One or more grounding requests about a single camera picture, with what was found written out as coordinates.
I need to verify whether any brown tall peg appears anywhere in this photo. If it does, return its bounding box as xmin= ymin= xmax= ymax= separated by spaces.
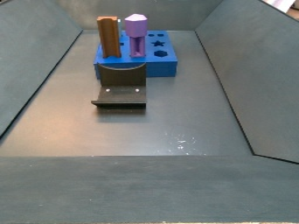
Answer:
xmin=97 ymin=16 xmax=121 ymax=58

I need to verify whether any small light blue peg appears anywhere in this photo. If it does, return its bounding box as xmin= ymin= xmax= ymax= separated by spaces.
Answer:
xmin=116 ymin=18 xmax=121 ymax=37

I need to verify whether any black curved holder stand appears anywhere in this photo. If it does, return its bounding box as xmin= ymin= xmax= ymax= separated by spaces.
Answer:
xmin=91 ymin=64 xmax=147 ymax=109

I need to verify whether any purple hexagon peg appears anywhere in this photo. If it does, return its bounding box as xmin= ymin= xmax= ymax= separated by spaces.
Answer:
xmin=125 ymin=14 xmax=147 ymax=58

